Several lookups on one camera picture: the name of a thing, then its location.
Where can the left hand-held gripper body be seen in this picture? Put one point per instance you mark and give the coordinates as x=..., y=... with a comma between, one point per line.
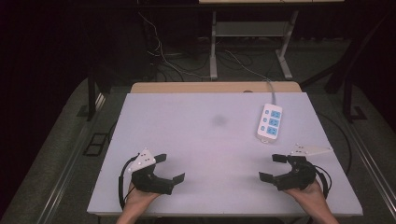
x=146, y=180

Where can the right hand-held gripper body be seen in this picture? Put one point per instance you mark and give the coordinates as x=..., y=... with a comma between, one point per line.
x=299, y=177

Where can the person's left hand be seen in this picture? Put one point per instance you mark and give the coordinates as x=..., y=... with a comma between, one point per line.
x=138, y=200

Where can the person's right hand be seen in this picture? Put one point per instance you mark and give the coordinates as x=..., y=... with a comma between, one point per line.
x=313, y=199

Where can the white power strip blue sockets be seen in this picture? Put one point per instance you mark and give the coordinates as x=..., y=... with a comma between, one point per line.
x=264, y=127

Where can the black metal stand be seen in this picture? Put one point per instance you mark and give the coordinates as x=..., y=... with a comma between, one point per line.
x=348, y=93
x=91, y=93

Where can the black floor frame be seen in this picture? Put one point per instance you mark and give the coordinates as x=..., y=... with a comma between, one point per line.
x=93, y=149

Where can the metal floor rail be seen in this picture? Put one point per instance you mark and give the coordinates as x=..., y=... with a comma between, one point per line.
x=370, y=161
x=77, y=146

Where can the white metal-frame desk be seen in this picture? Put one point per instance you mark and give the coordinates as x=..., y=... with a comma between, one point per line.
x=213, y=46

